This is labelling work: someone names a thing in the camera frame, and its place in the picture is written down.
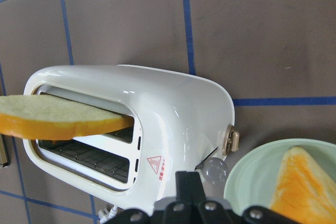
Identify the white toaster power cord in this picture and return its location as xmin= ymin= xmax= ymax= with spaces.
xmin=97 ymin=204 xmax=119 ymax=222

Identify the toast slice on plate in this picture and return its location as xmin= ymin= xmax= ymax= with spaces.
xmin=269 ymin=147 xmax=335 ymax=223

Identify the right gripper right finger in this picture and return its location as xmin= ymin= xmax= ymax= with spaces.
xmin=187 ymin=172 xmax=206 ymax=202

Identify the green plate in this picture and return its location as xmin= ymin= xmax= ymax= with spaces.
xmin=224 ymin=138 xmax=335 ymax=215

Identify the white toaster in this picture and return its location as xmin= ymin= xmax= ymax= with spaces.
xmin=24 ymin=65 xmax=239 ymax=214

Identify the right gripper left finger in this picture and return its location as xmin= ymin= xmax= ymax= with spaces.
xmin=175 ymin=171 xmax=190 ymax=201

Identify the toast slice in toaster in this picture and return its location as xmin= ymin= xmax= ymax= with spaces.
xmin=1 ymin=95 xmax=134 ymax=141

